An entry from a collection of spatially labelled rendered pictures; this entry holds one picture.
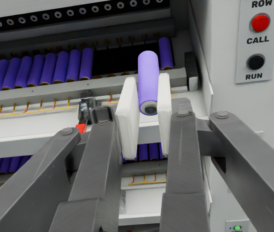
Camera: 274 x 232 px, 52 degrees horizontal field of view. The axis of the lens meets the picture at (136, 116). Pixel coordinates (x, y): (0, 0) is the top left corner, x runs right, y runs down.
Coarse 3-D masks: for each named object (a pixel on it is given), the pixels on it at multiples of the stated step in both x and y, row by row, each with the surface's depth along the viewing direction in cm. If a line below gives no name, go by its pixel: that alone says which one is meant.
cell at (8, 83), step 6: (12, 60) 45; (18, 60) 46; (12, 66) 45; (18, 66) 45; (6, 72) 44; (12, 72) 44; (6, 78) 43; (12, 78) 43; (6, 84) 42; (12, 84) 43
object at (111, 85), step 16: (96, 80) 39; (112, 80) 39; (176, 80) 38; (0, 96) 40; (16, 96) 40; (32, 96) 40; (48, 96) 40; (64, 96) 40; (80, 96) 40; (96, 96) 40; (32, 112) 40
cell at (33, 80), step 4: (36, 56) 45; (40, 56) 45; (36, 60) 45; (40, 60) 45; (44, 60) 46; (32, 64) 44; (36, 64) 44; (40, 64) 44; (32, 68) 44; (36, 68) 44; (40, 68) 44; (32, 72) 43; (36, 72) 43; (40, 72) 44; (32, 76) 42; (36, 76) 43; (40, 76) 43; (28, 80) 42; (32, 80) 42; (36, 80) 42; (28, 84) 42; (32, 84) 42; (36, 84) 42
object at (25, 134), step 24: (48, 24) 46; (72, 24) 46; (96, 24) 46; (192, 24) 41; (96, 48) 47; (192, 48) 44; (120, 72) 43; (192, 72) 37; (192, 96) 38; (0, 120) 41; (24, 120) 40; (48, 120) 40; (72, 120) 39; (144, 120) 37; (0, 144) 39; (24, 144) 39
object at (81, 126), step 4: (84, 108) 36; (88, 108) 37; (84, 112) 36; (88, 112) 36; (84, 116) 36; (88, 116) 36; (80, 120) 35; (84, 120) 35; (80, 124) 34; (84, 124) 34; (80, 128) 33; (84, 128) 33; (80, 132) 32; (84, 132) 33
